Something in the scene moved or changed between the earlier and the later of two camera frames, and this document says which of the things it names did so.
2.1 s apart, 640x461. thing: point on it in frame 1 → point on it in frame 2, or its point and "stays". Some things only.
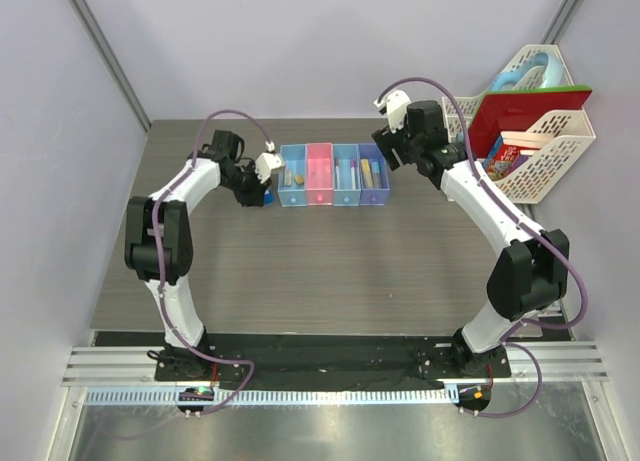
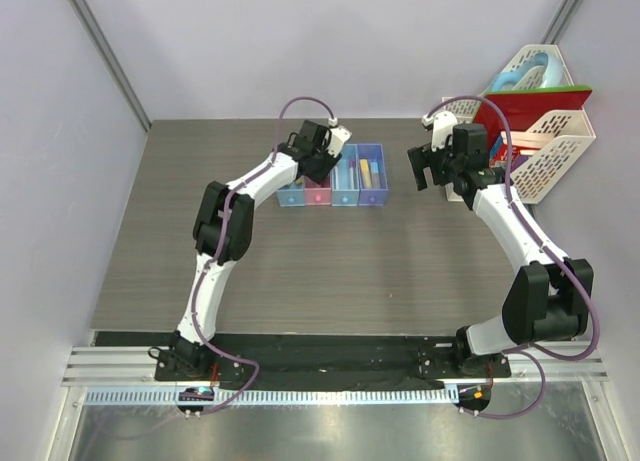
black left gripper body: x=246 y=184 → x=322 y=165
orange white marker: x=337 y=169 stays
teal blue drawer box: x=346 y=175 stays
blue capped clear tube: x=376 y=175 stays
